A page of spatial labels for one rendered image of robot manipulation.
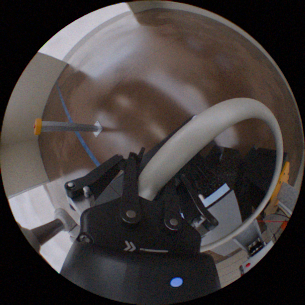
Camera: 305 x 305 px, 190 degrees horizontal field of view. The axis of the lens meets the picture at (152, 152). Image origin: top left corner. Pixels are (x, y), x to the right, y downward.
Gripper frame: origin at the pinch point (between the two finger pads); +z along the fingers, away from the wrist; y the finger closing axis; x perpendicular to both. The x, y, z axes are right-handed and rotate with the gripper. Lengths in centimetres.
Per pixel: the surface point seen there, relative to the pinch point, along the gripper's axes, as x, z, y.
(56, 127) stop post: -18, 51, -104
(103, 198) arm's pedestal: -71, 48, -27
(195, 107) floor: 49, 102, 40
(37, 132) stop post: -22, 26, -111
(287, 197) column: 8, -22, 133
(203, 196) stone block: -15.1, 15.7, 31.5
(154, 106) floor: 31, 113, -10
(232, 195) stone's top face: -7.9, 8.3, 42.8
